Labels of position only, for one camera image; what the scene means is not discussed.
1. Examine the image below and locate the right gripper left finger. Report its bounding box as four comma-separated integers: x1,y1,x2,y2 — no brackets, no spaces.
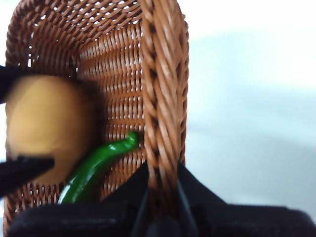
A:
6,159,149,237

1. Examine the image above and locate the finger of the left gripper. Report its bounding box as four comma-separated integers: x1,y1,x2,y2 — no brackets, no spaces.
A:
0,65,28,105
0,154,55,198

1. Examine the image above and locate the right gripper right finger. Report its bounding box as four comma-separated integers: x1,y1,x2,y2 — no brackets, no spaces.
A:
176,159,316,237

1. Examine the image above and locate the green toy cucumber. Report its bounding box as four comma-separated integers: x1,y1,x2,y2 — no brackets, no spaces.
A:
57,130,140,205

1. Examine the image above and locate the brown toy potato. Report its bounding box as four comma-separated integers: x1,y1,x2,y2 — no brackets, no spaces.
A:
4,75,100,186

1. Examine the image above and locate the brown wicker basket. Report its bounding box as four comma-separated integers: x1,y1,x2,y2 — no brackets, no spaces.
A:
3,0,190,237

